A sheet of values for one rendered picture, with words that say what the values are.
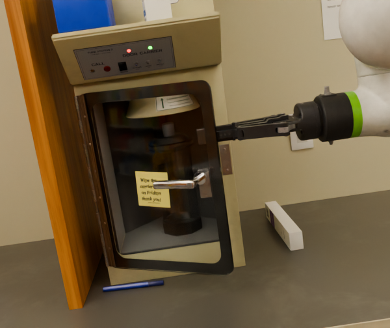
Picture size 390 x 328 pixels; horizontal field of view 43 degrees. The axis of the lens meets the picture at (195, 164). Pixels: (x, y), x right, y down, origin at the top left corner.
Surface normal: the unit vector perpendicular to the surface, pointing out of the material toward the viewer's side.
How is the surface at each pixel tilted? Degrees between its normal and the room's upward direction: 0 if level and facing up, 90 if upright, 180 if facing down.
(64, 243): 90
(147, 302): 0
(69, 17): 90
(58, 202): 90
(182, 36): 135
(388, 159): 90
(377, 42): 117
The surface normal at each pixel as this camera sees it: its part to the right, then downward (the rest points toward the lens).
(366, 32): -0.73, 0.47
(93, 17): 0.04, 0.22
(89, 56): 0.13, 0.83
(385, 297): -0.14, -0.97
